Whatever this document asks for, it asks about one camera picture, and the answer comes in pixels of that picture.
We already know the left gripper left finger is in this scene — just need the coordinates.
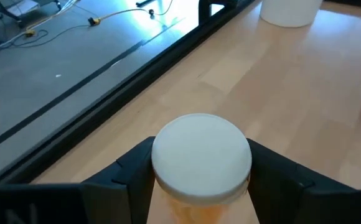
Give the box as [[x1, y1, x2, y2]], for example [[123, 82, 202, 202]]
[[80, 136, 157, 224]]

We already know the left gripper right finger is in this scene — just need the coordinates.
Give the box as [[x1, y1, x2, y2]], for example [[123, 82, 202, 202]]
[[247, 138, 361, 224]]

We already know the large orange pill bottle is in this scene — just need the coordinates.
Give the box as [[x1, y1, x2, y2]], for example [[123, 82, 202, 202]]
[[151, 113, 253, 224]]

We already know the snake plant in white pot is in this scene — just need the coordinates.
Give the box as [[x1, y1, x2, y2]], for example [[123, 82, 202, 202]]
[[259, 0, 324, 28]]

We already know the black flat bar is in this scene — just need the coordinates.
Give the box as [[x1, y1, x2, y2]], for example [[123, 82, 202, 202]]
[[198, 0, 240, 26]]

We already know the black office chair base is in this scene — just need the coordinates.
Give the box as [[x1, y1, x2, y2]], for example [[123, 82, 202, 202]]
[[0, 0, 63, 24]]

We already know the black aluminium table frame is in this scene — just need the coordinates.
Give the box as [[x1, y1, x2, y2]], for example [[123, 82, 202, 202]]
[[0, 0, 258, 185]]

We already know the floor cable with black plug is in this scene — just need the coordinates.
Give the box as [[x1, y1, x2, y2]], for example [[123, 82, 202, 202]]
[[87, 0, 174, 27]]

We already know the yellow cable on floor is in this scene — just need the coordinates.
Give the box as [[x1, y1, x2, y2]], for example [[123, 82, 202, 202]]
[[0, 0, 78, 55]]

